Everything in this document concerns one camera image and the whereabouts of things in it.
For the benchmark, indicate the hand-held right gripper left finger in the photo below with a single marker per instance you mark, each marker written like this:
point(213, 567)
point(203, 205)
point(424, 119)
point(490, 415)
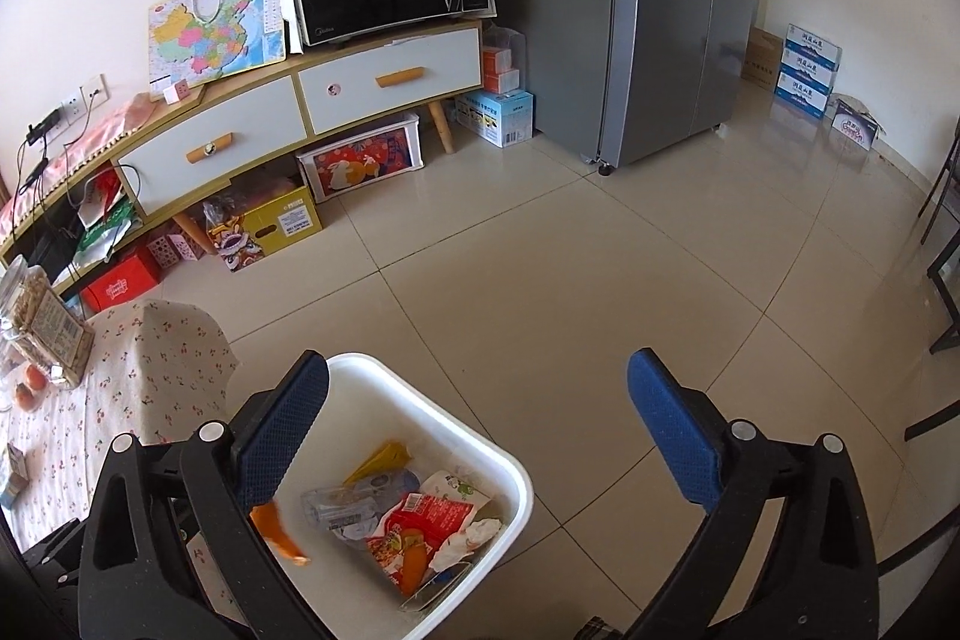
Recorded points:
point(281, 430)

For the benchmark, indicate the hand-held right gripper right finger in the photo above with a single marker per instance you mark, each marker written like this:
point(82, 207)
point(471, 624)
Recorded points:
point(667, 430)

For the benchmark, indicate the orange wrapper piece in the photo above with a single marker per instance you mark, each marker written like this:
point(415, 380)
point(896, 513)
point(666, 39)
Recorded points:
point(277, 531)

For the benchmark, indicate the yellow snack wrapper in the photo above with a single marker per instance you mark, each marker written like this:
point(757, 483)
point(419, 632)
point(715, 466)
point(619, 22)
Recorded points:
point(382, 460)

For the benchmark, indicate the white trash bin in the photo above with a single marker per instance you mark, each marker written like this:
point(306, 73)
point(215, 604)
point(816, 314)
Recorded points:
point(435, 422)

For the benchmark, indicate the red snack packet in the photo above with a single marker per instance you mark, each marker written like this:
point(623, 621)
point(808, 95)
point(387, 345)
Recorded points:
point(420, 512)

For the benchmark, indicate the white tissue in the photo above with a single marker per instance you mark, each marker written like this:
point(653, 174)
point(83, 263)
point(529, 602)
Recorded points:
point(472, 535)

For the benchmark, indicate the clear plastic wrapper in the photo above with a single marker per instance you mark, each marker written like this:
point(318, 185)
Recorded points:
point(439, 587)

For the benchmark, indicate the blue milk carton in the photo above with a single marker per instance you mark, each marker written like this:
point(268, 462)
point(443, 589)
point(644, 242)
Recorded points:
point(13, 471)

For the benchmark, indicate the cherry print tablecloth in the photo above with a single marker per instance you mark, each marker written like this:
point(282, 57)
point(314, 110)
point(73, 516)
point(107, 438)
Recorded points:
point(150, 347)

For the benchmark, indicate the small orange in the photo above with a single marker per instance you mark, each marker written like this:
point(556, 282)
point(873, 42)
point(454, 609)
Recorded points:
point(34, 377)
point(27, 399)

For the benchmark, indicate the clear glass jar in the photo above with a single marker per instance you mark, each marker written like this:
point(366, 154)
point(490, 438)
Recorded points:
point(11, 370)

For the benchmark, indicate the lion print bag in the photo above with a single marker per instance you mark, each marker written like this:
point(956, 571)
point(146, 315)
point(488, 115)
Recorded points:
point(236, 242)

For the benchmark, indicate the pink patterned box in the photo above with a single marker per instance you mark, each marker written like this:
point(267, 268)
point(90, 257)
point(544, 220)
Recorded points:
point(176, 248)

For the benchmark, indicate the yellow cardboard box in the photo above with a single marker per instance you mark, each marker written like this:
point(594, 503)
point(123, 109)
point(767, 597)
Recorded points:
point(285, 220)

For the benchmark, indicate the plaid trousers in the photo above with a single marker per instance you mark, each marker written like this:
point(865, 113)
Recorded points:
point(602, 630)

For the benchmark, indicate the red gift box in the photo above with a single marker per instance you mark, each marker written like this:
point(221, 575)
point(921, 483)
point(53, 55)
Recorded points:
point(120, 284)

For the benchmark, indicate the clear jar of seeds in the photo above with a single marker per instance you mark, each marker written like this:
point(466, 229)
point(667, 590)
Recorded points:
point(52, 325)

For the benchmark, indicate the green bag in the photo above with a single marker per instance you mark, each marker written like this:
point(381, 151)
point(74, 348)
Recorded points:
point(105, 242)

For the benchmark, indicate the white rabbit print storage box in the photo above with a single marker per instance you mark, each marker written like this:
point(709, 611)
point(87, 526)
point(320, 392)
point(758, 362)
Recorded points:
point(360, 160)

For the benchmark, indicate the black box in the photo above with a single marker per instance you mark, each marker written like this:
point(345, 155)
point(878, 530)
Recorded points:
point(45, 254)

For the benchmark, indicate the white cabinet drawer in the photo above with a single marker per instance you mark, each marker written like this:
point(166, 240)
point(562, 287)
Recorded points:
point(225, 123)
point(405, 63)

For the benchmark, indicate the black metal chair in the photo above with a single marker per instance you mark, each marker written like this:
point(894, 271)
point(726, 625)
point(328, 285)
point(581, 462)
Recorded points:
point(946, 250)

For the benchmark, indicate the wooden cabinet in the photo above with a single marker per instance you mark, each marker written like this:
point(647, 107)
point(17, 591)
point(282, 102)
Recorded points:
point(441, 123)

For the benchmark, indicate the pink cabinet cloth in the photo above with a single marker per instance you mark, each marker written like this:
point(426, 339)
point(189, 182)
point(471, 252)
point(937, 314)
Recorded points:
point(112, 123)

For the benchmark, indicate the blue and white carton box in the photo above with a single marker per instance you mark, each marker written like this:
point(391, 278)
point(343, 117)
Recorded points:
point(499, 119)

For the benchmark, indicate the small pink box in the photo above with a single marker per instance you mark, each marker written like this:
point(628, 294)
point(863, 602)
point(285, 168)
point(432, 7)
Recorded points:
point(176, 92)

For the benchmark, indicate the purple and white box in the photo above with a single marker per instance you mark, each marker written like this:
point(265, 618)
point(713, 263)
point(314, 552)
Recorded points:
point(855, 126)

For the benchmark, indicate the blue and white case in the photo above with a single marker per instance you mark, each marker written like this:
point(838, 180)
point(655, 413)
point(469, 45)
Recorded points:
point(814, 44)
point(804, 96)
point(810, 70)

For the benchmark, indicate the brown cardboard box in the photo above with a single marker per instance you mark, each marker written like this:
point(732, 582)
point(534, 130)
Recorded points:
point(761, 59)

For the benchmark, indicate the black power adapter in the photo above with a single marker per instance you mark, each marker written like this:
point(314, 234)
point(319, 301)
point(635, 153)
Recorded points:
point(43, 128)

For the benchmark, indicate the orange box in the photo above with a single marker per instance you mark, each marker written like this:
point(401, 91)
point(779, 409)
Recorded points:
point(497, 60)
point(502, 81)

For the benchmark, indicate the colourful map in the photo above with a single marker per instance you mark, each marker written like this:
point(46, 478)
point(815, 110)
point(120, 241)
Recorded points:
point(217, 29)

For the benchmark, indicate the grey refrigerator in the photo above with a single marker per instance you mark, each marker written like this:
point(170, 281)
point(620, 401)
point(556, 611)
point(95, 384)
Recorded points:
point(600, 10)

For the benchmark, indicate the white wall socket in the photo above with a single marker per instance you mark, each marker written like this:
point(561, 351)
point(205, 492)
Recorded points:
point(73, 106)
point(94, 89)

